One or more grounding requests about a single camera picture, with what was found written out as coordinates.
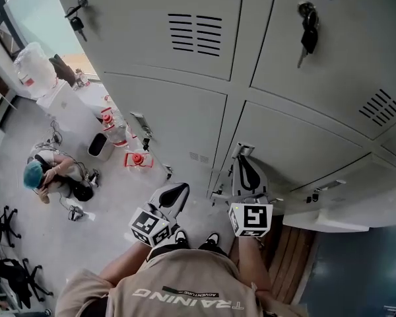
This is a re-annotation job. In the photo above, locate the person's left forearm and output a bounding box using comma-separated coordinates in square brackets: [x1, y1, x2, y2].
[97, 239, 152, 289]

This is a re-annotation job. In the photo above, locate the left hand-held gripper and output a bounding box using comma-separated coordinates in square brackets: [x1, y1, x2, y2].
[128, 182, 190, 248]

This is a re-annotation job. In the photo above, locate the person's left shoe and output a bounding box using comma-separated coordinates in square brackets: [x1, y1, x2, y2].
[174, 229, 189, 249]

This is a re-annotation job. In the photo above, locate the grey trash bin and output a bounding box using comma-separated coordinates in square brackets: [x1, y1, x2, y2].
[87, 132, 115, 162]

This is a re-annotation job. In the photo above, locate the beige printed t-shirt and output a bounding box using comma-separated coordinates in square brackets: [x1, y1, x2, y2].
[54, 248, 310, 317]

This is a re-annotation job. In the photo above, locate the person's right forearm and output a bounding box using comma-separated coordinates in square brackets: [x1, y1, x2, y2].
[237, 235, 273, 292]

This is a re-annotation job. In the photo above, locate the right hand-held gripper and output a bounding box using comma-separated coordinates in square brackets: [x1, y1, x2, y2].
[228, 155, 284, 239]

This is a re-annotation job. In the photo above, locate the black power cable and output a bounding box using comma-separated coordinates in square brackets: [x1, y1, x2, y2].
[32, 120, 86, 178]

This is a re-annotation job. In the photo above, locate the large black-framed window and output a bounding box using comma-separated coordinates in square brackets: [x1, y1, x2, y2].
[0, 0, 100, 82]

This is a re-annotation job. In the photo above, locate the black office chair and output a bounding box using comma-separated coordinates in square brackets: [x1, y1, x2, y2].
[0, 199, 22, 249]
[0, 252, 55, 310]

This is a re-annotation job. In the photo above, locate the dark bag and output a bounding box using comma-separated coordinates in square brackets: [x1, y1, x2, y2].
[49, 53, 77, 87]

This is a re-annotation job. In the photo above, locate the white water dispenser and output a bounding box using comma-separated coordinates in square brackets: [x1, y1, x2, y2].
[36, 79, 103, 141]

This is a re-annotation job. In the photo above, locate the white shelving unit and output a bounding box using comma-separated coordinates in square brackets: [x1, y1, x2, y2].
[0, 74, 19, 151]

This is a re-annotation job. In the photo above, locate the blue cap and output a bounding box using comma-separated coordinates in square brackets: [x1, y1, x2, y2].
[22, 161, 44, 190]

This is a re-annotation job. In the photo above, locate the grey metal locker cabinet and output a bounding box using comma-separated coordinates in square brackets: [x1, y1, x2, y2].
[51, 0, 396, 217]

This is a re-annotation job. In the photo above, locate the clear jug with red cap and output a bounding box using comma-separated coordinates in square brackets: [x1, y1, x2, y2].
[100, 106, 115, 123]
[123, 150, 154, 171]
[104, 120, 129, 148]

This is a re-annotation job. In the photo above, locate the wooden plank platform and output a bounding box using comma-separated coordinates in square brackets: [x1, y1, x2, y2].
[267, 223, 319, 305]

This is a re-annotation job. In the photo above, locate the black and white handheld device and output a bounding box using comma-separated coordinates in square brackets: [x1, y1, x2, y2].
[67, 204, 86, 223]
[84, 168, 102, 188]

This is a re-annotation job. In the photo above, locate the black round bag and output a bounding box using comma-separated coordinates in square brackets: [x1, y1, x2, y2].
[72, 180, 95, 203]

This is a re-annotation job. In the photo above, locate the white curved counter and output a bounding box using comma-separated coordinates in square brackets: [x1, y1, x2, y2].
[282, 190, 396, 234]

